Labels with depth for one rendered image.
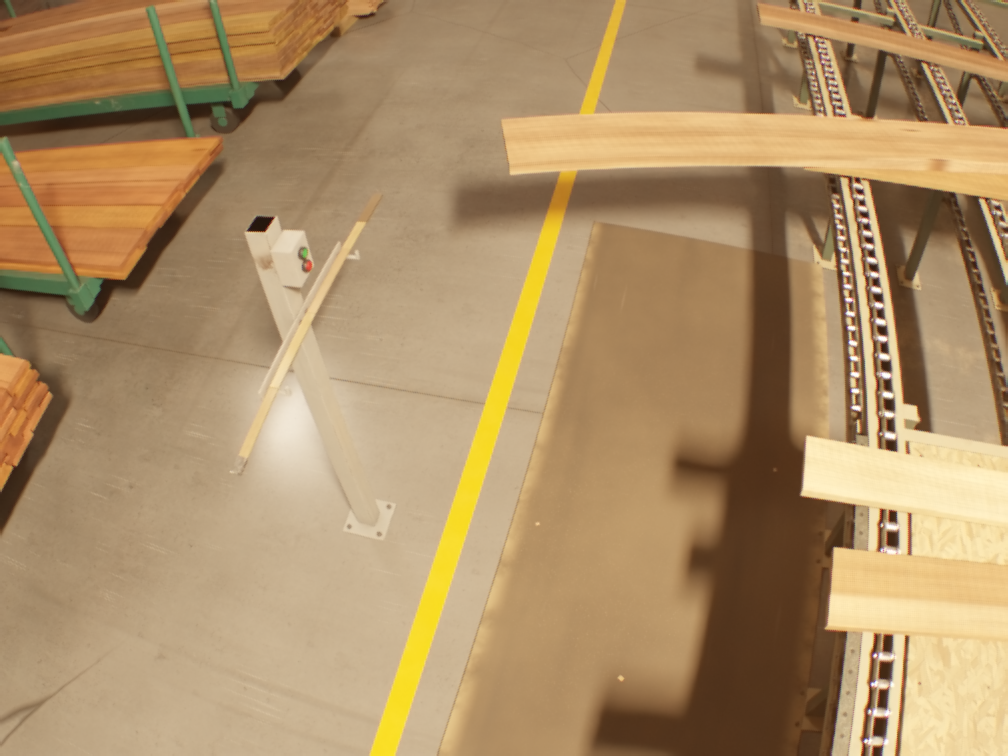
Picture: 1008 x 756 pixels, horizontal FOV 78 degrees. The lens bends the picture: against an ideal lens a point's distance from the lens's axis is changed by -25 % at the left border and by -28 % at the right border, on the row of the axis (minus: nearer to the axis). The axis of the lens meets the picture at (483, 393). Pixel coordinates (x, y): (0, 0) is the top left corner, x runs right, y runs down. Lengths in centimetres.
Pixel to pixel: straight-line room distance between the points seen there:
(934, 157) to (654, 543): 178
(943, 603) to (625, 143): 169
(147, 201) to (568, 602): 247
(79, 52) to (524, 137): 344
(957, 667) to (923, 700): 12
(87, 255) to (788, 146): 287
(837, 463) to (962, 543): 42
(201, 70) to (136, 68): 52
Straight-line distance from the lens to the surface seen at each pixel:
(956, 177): 301
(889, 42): 401
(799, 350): 322
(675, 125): 265
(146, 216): 353
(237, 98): 448
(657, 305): 325
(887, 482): 187
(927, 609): 177
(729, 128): 269
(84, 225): 375
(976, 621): 183
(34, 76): 567
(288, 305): 189
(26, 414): 300
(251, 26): 431
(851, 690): 170
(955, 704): 179
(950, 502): 193
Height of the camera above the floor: 235
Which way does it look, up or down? 52 degrees down
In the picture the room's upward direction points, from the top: 8 degrees counter-clockwise
